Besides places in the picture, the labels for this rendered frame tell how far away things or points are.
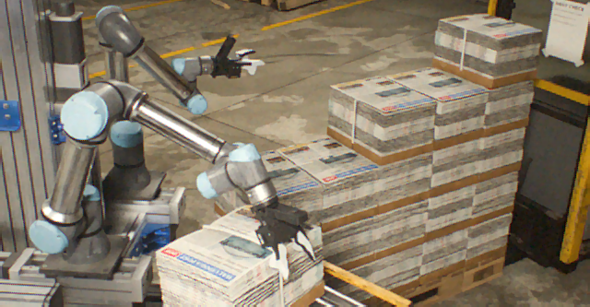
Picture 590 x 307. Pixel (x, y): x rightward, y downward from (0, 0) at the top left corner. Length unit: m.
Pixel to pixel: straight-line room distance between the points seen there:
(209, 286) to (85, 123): 0.54
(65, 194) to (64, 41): 0.52
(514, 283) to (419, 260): 0.67
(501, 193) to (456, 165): 0.38
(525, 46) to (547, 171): 0.94
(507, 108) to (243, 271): 1.84
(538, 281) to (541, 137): 0.75
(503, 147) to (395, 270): 0.77
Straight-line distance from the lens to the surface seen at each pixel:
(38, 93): 2.39
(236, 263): 1.90
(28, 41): 2.35
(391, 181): 3.03
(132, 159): 2.75
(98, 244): 2.38
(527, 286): 3.88
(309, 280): 2.09
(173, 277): 2.00
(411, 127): 2.99
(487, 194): 3.51
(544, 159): 4.05
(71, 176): 2.09
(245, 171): 1.86
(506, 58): 3.28
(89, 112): 1.95
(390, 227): 3.13
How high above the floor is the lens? 2.10
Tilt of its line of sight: 24 degrees down
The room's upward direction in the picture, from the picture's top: 2 degrees clockwise
